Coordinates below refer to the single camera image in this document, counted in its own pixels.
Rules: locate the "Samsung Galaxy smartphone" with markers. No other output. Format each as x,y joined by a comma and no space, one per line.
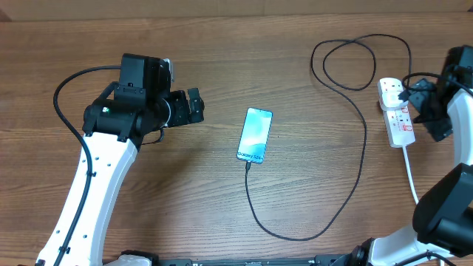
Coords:
254,136

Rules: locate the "white power strip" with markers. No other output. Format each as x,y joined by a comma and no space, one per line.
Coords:
398,123

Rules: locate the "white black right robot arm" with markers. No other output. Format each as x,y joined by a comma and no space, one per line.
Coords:
442,221

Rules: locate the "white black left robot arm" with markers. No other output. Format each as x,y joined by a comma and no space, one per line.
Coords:
115,124

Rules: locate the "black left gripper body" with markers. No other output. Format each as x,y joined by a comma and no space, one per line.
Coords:
179,111

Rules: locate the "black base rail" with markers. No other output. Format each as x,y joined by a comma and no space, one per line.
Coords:
138,258

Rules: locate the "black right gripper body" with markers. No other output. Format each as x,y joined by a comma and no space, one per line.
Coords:
433,114

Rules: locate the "white charger plug adapter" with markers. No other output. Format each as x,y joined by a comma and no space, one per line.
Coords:
390,101

